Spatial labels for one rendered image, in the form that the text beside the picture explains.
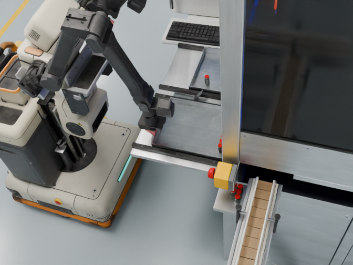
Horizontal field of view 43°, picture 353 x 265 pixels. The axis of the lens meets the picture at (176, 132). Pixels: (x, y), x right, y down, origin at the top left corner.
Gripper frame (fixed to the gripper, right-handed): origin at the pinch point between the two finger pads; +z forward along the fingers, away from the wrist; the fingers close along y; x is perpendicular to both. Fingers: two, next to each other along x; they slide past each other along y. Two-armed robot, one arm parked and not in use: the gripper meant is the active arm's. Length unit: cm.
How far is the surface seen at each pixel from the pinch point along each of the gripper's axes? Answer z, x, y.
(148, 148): 0.5, -7.5, 0.0
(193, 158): 0.6, -7.3, 19.1
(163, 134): 2.3, 2.1, 2.7
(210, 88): 2.4, 32.0, 15.5
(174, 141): 2.3, -0.3, 8.7
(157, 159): 2.5, -10.2, 4.7
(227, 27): -73, -12, 35
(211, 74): 2.3, 40.7, 13.3
